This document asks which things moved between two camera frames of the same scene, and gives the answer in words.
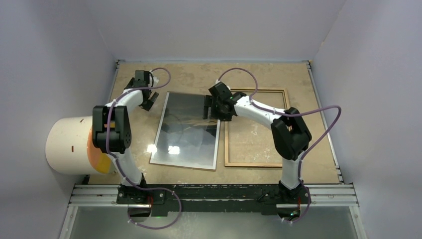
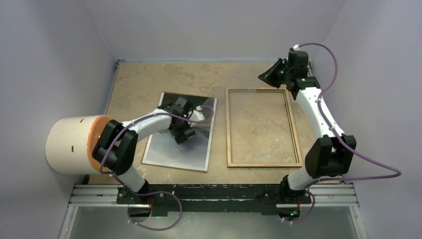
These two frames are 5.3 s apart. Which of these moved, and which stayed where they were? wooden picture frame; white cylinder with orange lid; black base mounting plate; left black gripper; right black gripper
Moved: left black gripper; right black gripper
Stayed: black base mounting plate; wooden picture frame; white cylinder with orange lid
